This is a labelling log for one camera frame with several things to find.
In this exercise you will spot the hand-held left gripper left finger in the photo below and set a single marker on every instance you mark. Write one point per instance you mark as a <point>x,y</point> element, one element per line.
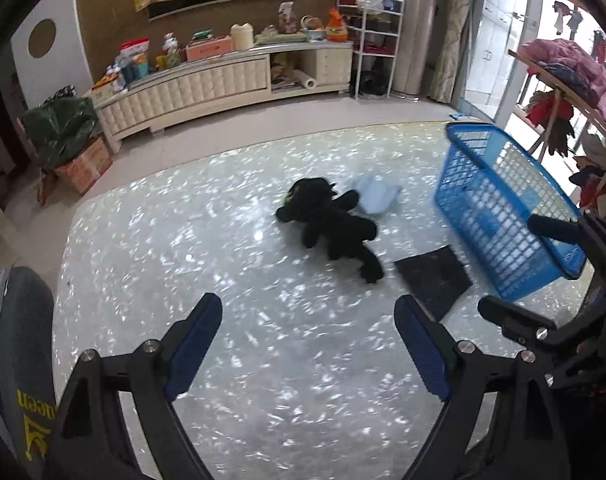
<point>193,350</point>

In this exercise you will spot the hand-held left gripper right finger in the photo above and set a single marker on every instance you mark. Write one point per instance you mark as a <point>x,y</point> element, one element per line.
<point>425,350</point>

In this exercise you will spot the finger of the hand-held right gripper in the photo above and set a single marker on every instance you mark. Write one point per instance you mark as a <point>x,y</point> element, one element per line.
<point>515,317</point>
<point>553,228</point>

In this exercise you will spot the black cloth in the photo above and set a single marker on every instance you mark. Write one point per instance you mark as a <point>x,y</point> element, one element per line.
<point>433,280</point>

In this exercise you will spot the blue plastic basket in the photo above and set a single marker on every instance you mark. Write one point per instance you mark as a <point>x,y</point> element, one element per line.
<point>483,210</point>

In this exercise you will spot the black plush toy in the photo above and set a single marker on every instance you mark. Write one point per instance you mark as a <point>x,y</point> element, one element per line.
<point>333,220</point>

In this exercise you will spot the light blue cloth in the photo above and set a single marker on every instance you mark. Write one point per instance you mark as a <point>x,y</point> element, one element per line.
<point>378,196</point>

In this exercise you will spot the red hanging garments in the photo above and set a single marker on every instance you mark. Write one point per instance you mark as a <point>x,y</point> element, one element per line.
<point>553,120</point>

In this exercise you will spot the wooden drying rack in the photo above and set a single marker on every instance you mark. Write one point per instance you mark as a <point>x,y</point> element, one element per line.
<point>565,92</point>

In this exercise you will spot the dark blue garment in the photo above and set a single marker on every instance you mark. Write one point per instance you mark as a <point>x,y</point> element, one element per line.
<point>563,74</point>

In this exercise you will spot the grey chair with yellow print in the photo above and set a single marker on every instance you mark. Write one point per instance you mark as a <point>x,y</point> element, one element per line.
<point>23,340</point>

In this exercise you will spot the pink clothing pile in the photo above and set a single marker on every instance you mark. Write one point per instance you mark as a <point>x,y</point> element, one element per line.
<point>568,57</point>

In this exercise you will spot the glass sliding door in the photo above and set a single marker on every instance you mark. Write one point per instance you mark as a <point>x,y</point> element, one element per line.
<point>503,35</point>

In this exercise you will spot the cardboard box with red print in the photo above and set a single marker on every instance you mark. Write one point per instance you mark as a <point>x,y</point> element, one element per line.
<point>85,164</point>

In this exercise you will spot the patterned beige curtain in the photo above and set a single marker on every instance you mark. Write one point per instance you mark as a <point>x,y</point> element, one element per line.
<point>455,30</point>

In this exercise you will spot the silver standing air conditioner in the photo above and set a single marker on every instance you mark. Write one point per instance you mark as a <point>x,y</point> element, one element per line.
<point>418,25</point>

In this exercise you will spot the cream television cabinet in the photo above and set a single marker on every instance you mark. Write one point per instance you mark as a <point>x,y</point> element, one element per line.
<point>193,95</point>

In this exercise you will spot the dark green bag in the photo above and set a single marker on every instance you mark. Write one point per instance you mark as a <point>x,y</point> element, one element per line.
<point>60,127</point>

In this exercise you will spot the white metal shelf rack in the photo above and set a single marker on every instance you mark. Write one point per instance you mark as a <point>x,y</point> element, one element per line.
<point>363,50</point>

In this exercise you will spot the white plastic bag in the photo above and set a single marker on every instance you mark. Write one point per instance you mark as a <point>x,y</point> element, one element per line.
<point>378,0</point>

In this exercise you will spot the white paper roll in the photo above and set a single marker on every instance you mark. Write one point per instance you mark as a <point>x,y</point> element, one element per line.
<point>304,80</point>

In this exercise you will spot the orange bag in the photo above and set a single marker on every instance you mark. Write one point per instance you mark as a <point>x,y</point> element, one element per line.
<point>335,27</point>

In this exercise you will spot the red and white snack bag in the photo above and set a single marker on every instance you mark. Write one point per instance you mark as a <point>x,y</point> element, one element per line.
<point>135,55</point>

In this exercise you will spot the pink storage box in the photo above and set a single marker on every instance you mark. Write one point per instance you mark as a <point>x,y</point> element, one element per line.
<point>209,49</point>

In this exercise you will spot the cream cylindrical jar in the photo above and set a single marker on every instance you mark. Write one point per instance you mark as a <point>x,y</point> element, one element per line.
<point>242,36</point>

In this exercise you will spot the green folded cloth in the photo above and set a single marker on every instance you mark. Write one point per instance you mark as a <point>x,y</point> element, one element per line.
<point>280,38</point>

